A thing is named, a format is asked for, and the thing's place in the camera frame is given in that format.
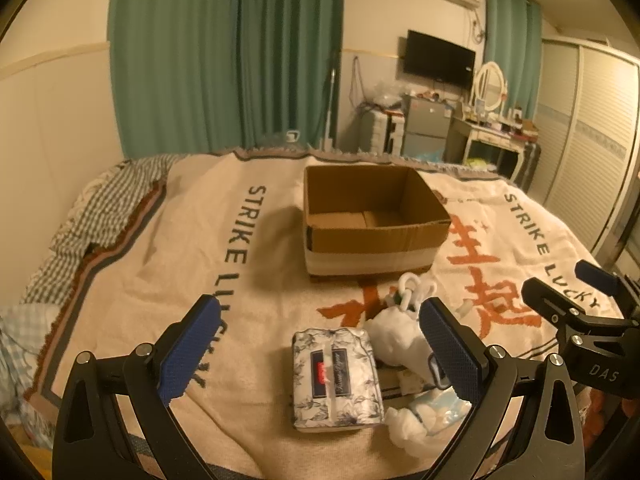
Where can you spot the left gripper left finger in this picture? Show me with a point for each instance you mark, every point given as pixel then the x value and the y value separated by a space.
pixel 91 439

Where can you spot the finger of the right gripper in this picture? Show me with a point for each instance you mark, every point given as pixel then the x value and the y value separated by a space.
pixel 621 288
pixel 566 317

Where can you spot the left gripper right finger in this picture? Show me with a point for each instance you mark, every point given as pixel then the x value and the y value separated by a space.
pixel 546 438

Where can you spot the white stuffing bag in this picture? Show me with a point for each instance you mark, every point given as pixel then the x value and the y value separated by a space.
pixel 413 430

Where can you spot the floral tissue pack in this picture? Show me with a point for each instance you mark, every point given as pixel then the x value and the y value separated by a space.
pixel 335 381

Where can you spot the brown cardboard box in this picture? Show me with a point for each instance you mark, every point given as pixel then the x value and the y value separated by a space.
pixel 364 220

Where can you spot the blue white tissue pack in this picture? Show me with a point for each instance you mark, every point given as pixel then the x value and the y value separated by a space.
pixel 433 401

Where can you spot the white sliding wardrobe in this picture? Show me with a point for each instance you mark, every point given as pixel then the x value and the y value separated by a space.
pixel 587 116

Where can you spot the white dressing table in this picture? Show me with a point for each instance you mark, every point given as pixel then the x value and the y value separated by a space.
pixel 506 154

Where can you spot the checkered bed sheet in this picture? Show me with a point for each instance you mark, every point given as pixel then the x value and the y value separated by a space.
pixel 99 214

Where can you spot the oval vanity mirror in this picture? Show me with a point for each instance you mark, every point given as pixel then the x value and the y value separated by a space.
pixel 489 87

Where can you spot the grey mini fridge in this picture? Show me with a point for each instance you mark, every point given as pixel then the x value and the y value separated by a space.
pixel 427 125

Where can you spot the cream woven blanket with lettering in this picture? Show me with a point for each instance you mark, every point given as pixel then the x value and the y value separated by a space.
pixel 232 226

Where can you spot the green curtain by wardrobe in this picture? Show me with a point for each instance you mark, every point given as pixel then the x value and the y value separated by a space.
pixel 513 40

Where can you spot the large green curtain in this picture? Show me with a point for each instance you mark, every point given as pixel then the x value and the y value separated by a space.
pixel 197 76

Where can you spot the black wall television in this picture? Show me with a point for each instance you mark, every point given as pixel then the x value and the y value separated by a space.
pixel 438 59

